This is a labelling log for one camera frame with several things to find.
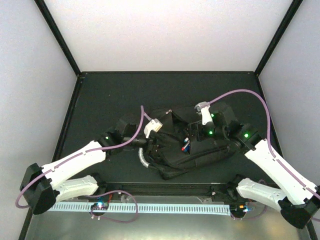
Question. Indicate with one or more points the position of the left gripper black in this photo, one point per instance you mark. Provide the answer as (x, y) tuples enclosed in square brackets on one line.
[(152, 150)]

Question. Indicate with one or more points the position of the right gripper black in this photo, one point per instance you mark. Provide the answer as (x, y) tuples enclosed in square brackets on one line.
[(197, 125)]

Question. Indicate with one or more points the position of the black student bag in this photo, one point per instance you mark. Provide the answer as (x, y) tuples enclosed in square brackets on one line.
[(171, 161)]

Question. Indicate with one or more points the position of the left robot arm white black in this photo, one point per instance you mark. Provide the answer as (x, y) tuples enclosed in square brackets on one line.
[(44, 186)]

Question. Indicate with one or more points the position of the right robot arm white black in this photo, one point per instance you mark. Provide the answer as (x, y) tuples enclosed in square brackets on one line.
[(295, 197)]

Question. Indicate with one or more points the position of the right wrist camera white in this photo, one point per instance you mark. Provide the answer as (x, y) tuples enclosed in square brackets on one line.
[(203, 109)]

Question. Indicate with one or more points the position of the black front rail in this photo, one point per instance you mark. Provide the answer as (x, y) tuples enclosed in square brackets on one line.
[(216, 191)]

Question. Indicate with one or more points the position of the light blue slotted cable duct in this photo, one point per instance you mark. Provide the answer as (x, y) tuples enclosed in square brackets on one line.
[(144, 208)]

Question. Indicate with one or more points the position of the right black frame post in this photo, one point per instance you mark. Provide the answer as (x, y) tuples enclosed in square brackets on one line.
[(281, 29)]

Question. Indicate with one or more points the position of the black frame post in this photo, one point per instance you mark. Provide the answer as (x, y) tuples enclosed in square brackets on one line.
[(49, 19), (281, 29)]

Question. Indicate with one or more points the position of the left black frame post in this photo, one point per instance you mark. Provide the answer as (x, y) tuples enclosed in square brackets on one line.
[(49, 19)]

